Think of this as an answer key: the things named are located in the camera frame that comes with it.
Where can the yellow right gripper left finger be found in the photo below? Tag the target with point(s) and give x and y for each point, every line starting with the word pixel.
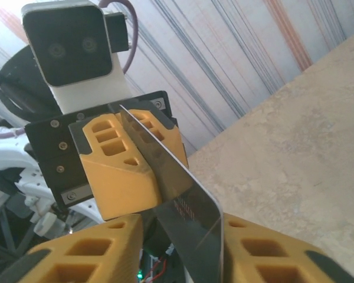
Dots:
pixel 124 259

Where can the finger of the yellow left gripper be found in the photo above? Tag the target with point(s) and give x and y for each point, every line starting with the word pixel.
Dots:
pixel 171 132
pixel 121 182

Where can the small electronics board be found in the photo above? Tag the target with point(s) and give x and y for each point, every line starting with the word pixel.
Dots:
pixel 153 265

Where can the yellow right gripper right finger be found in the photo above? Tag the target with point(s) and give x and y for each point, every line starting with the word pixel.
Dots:
pixel 234 261

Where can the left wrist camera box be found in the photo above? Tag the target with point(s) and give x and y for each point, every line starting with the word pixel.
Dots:
pixel 70 44

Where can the blue credit card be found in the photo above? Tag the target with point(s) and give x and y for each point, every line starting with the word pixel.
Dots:
pixel 194 236

